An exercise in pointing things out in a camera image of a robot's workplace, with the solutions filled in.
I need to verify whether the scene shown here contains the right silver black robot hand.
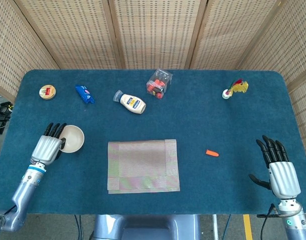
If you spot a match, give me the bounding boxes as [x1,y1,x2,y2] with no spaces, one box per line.
[248,135,302,200]

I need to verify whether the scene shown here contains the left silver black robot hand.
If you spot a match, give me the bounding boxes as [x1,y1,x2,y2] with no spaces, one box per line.
[30,122,68,166]

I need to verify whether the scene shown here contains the white ceramic bowl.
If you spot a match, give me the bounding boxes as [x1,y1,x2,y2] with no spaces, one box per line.
[59,125,85,154]

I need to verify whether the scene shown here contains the grey-brown woven placemat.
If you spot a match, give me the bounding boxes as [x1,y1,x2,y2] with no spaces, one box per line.
[107,139,181,195]

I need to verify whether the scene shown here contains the round yellow tin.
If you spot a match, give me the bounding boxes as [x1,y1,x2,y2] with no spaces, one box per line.
[38,84,57,101]

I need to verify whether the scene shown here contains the blue snack packet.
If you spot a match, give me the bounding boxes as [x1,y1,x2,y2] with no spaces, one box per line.
[75,84,96,105]

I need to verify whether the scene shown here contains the orange rubber finger cot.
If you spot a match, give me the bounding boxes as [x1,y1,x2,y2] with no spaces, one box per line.
[205,148,220,158]

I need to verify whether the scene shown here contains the blue table cloth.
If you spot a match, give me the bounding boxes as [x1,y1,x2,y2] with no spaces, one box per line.
[0,69,306,216]

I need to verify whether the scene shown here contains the metal table leg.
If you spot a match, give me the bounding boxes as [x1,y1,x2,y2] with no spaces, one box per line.
[212,214,219,240]

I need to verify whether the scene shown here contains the mayonnaise squeeze bottle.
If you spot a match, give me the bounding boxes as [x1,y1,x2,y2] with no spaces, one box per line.
[113,89,147,115]

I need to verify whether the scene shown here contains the colourful feather shuttlecock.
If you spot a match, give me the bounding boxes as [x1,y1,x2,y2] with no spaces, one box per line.
[221,78,250,100]

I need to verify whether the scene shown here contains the grey-blue robot torso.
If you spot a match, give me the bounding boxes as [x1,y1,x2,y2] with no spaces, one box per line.
[92,214,201,240]

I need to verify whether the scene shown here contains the clear box with orange pieces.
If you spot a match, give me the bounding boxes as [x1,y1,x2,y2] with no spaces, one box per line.
[146,68,174,100]

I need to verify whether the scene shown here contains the woven wooden folding screen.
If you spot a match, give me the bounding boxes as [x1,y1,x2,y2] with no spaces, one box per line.
[0,0,306,163]

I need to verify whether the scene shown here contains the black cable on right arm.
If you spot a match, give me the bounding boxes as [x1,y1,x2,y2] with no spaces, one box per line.
[259,203,278,240]

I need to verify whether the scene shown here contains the black cables on floor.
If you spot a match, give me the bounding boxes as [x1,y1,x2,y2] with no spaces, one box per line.
[0,101,14,136]

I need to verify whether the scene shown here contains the blue cable under table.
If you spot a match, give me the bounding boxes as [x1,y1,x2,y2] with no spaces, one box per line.
[222,214,233,240]
[74,214,83,240]

